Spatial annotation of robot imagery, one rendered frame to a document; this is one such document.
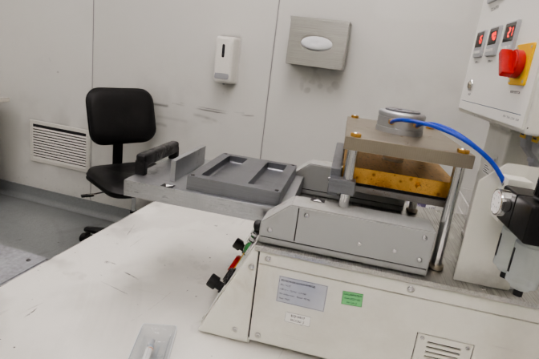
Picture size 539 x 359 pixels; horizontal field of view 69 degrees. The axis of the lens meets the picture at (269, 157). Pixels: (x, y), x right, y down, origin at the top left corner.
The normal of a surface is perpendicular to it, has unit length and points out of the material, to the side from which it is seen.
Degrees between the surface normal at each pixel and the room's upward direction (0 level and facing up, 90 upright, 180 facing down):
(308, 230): 90
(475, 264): 90
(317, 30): 90
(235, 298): 90
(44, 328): 0
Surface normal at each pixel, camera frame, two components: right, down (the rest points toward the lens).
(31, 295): 0.12, -0.96
